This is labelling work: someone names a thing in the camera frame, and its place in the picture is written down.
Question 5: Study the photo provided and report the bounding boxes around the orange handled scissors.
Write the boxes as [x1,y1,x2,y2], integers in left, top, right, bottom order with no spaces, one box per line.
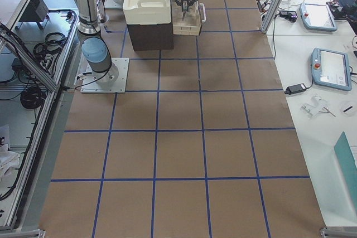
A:
[181,2,188,21]

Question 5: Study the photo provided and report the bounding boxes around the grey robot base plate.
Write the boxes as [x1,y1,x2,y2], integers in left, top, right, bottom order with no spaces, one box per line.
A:
[79,57,129,94]

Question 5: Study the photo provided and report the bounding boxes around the white drawer handle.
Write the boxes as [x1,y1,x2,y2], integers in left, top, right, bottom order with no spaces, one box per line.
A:
[199,3,206,23]

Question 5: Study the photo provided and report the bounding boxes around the white crumpled cloth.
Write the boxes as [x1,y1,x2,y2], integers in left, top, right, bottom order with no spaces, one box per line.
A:
[0,125,21,183]

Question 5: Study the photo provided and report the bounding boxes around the black power adapter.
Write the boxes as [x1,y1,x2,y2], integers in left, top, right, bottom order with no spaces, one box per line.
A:
[284,83,307,95]

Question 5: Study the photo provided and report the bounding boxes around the blue teach pendant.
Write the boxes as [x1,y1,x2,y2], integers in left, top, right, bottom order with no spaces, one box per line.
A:
[311,48,352,91]
[299,3,337,32]

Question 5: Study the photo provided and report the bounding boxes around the blue teach pendant far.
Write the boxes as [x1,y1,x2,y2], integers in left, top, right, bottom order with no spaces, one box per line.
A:
[299,3,337,32]

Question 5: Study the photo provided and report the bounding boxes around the black coiled cable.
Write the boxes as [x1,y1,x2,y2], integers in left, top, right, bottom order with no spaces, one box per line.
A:
[20,86,46,110]

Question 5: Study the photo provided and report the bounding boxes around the teal folder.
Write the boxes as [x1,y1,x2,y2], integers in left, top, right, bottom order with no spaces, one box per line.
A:
[334,132,356,210]

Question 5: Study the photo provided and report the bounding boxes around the blue teach pendant near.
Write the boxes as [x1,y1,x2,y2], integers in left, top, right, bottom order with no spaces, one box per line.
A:
[311,48,352,91]

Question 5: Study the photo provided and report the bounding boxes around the black electronics box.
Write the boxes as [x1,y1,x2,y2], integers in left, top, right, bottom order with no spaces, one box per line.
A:
[19,0,49,23]

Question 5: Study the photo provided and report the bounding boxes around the dark brown wooden cabinet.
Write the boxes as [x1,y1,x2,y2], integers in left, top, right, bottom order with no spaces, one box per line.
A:
[127,23,174,51]

